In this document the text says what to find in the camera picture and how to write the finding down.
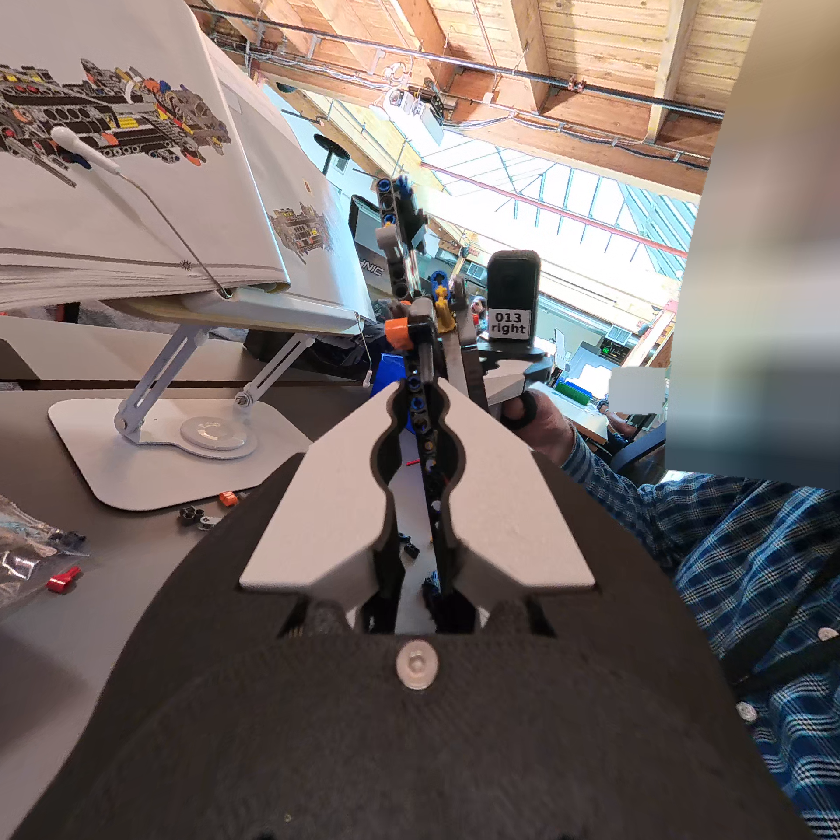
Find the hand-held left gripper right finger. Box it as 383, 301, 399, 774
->
435, 379, 596, 626

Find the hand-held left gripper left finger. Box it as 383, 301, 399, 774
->
239, 381, 406, 632

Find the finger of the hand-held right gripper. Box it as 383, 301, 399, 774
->
443, 328, 492, 413

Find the person's right forearm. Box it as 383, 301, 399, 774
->
563, 427, 710, 578

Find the black lego box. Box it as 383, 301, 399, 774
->
354, 239, 395, 296

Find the lego instruction book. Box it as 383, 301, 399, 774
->
0, 0, 378, 322

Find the person's right hand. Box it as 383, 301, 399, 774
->
518, 388, 578, 468

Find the blue plastic bin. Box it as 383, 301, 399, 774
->
371, 351, 411, 398

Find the black office chair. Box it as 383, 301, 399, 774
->
610, 433, 667, 487

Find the black computer monitor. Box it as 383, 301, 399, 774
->
348, 194, 383, 245

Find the white ceiling projector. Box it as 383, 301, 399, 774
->
381, 85, 447, 145

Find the white book stand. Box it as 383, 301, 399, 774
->
49, 282, 378, 513

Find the black pole lamp round shade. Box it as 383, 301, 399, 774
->
314, 133, 350, 177

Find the person's plaid shirt torso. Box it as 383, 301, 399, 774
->
663, 472, 840, 840

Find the clear plastic parts bag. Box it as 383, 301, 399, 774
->
0, 495, 89, 608

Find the black shoulder strap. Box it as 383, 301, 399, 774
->
718, 538, 840, 697

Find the white tipped wire page holder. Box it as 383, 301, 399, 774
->
51, 126, 234, 299

